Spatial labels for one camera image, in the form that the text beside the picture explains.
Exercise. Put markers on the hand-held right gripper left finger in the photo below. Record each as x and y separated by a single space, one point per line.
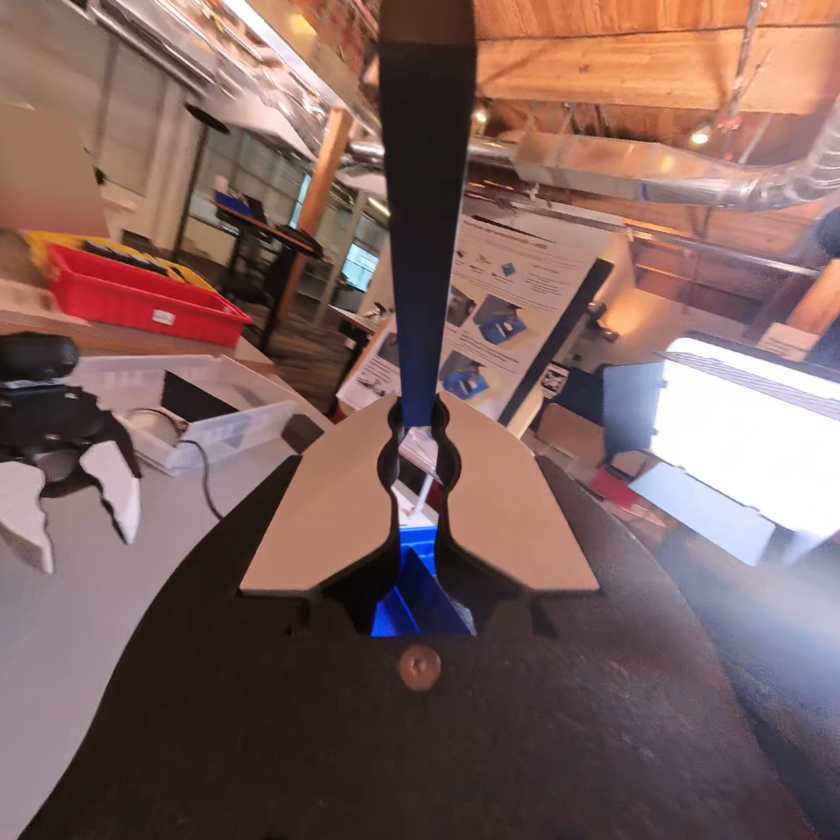
321 518

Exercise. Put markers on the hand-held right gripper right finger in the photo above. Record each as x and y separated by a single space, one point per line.
512 518

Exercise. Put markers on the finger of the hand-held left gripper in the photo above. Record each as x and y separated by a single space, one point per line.
121 485
23 512

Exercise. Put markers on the blue plastic bin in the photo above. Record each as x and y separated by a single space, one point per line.
420 590

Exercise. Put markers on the clear plastic bin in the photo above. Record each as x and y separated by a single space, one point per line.
229 426

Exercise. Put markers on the slim black usb hub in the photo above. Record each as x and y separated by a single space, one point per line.
423 197

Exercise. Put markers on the white sign stand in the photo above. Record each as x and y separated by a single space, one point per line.
423 495

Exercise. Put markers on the black flat box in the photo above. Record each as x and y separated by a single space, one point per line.
197 397

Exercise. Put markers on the white printed paper sheet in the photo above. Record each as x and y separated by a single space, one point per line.
26 302

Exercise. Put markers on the black framed tag sign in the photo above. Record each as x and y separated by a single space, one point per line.
556 380

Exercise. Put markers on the red storage bin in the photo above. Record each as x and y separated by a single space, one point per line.
131 295

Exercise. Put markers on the yellow bin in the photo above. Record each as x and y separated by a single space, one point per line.
39 244

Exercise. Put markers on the light wooden sign board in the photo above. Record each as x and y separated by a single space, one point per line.
564 328

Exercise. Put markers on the white paper sign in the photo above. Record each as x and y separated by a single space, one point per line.
525 275

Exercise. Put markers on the wooden top standing desk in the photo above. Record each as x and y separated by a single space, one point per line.
289 233

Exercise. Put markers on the black laptop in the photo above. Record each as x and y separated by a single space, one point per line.
257 208

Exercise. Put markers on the silver ceiling ducts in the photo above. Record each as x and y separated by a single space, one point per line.
590 164

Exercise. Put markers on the ceiling spot light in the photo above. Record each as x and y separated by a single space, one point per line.
700 136

